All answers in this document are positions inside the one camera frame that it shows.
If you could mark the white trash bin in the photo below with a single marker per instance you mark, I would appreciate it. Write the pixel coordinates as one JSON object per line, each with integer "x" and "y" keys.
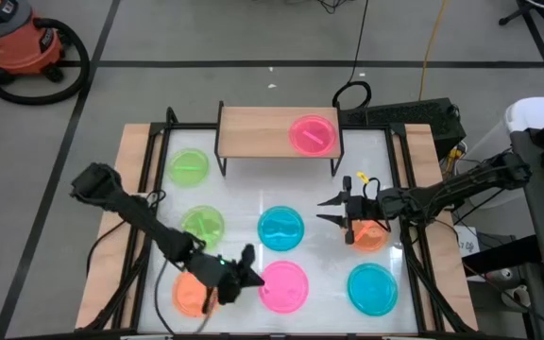
{"x": 532, "y": 115}

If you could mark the black office chair base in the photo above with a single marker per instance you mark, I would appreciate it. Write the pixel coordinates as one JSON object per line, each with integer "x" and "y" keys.
{"x": 536, "y": 14}

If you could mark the orange translucent plate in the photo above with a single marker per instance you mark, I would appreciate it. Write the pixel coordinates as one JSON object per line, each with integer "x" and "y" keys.
{"x": 184, "y": 295}
{"x": 371, "y": 238}

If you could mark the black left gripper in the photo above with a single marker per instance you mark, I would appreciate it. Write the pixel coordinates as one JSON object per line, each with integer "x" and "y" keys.
{"x": 210, "y": 271}

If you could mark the black table frame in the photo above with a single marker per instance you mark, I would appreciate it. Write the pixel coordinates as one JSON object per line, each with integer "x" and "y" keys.
{"x": 184, "y": 125}

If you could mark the white paper sheet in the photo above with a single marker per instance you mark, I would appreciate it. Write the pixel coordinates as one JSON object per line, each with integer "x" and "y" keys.
{"x": 468, "y": 243}

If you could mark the wooden shelf with black frame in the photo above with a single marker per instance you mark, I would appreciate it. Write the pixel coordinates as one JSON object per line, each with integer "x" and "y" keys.
{"x": 253, "y": 132}

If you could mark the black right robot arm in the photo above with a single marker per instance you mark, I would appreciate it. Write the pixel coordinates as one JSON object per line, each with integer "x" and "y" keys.
{"x": 465, "y": 181}

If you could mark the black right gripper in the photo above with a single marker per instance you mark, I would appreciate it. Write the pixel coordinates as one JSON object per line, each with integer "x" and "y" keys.
{"x": 359, "y": 208}

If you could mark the pink translucent plate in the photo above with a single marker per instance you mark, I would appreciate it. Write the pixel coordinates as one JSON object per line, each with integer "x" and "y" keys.
{"x": 283, "y": 287}
{"x": 313, "y": 135}

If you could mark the green translucent plate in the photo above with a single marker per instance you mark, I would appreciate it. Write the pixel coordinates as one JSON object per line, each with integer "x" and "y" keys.
{"x": 206, "y": 222}
{"x": 188, "y": 167}

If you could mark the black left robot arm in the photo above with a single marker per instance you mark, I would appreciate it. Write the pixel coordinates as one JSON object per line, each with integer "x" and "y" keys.
{"x": 135, "y": 212}

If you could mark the orange shop vacuum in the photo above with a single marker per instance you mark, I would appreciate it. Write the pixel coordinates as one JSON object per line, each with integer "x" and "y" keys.
{"x": 22, "y": 42}

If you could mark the blue translucent plate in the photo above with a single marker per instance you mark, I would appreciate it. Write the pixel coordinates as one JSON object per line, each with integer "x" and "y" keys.
{"x": 281, "y": 228}
{"x": 372, "y": 289}

